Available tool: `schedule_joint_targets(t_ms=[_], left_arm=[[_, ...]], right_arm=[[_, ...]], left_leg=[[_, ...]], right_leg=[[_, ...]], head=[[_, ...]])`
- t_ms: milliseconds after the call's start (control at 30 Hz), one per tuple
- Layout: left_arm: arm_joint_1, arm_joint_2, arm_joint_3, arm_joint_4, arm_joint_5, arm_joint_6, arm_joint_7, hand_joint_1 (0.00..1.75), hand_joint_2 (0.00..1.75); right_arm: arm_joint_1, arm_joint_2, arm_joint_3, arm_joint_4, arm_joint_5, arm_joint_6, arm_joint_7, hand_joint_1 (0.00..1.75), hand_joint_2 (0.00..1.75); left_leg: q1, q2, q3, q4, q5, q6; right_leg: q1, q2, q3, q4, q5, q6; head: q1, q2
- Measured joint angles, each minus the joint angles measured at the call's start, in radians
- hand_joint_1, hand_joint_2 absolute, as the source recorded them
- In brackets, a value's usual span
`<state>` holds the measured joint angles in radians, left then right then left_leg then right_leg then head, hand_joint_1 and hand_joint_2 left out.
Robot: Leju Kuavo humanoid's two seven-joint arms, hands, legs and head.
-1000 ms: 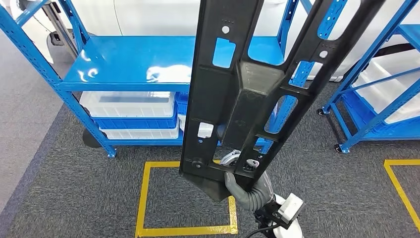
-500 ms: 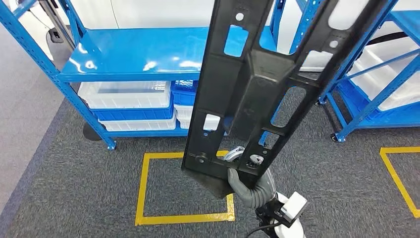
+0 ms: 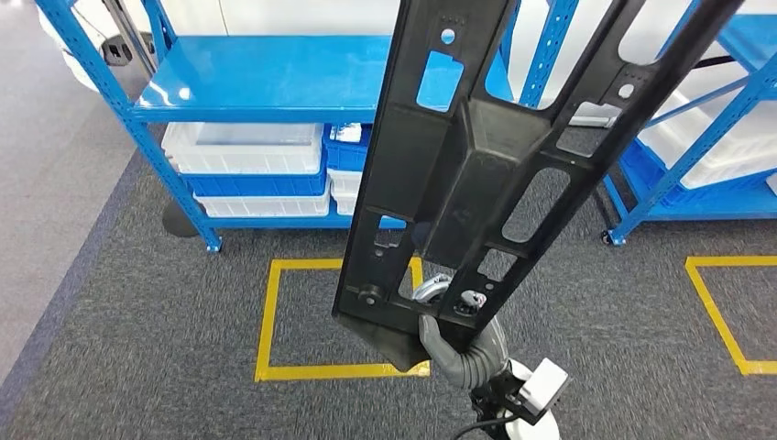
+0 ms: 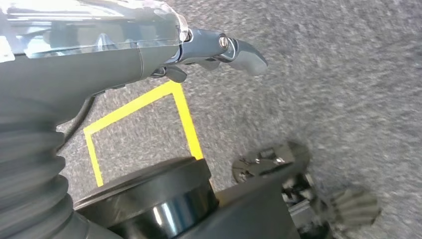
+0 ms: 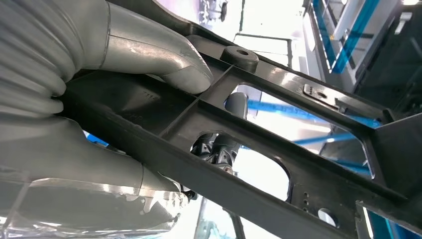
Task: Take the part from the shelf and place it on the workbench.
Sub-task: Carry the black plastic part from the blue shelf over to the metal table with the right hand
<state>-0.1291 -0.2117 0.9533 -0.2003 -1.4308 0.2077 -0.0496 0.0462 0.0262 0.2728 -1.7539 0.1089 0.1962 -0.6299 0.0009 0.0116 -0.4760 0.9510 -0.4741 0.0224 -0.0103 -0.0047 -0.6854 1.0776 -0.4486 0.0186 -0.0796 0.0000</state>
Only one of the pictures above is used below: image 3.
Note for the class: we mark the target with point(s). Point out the black plastic frame part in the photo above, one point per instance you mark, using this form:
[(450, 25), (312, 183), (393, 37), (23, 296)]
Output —
[(473, 170)]

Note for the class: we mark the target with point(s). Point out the blue metal shelf rack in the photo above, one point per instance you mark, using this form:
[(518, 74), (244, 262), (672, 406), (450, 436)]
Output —
[(273, 73)]

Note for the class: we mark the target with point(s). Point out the blue wheeled shelf rack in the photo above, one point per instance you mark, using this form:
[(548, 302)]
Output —
[(671, 182)]

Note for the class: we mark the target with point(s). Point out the white plastic bin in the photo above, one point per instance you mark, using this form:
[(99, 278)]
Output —
[(728, 146), (345, 181), (345, 205), (261, 206), (243, 158)]

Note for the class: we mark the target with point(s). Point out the yellow floor tape square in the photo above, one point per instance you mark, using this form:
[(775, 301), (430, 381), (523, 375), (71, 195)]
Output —
[(267, 316), (740, 262)]

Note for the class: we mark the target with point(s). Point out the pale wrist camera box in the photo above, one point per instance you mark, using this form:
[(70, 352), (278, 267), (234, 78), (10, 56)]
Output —
[(543, 382)]

